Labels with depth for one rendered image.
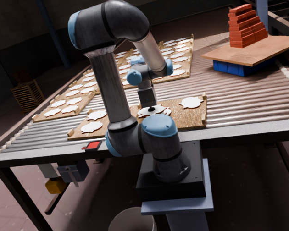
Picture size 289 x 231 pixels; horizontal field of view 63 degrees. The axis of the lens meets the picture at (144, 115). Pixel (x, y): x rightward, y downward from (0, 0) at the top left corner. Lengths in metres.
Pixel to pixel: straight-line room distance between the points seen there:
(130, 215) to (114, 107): 1.05
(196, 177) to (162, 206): 0.17
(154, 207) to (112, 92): 0.46
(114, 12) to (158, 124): 0.38
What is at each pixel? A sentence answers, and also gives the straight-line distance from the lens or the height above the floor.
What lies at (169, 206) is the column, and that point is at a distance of 0.95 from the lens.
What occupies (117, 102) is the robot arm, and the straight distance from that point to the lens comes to 0.83.
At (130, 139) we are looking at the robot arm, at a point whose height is 1.14.
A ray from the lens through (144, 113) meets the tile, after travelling 1.33.
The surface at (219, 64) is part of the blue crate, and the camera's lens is 1.87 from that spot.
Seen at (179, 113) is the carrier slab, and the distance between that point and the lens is 1.36.
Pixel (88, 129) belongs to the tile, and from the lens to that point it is 1.51.
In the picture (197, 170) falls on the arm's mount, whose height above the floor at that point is 0.95.
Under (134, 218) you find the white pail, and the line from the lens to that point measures 1.77.
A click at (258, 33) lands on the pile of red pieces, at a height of 1.10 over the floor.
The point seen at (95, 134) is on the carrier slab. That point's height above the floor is 0.94.
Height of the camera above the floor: 1.58
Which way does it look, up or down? 26 degrees down
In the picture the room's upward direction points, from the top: 17 degrees counter-clockwise
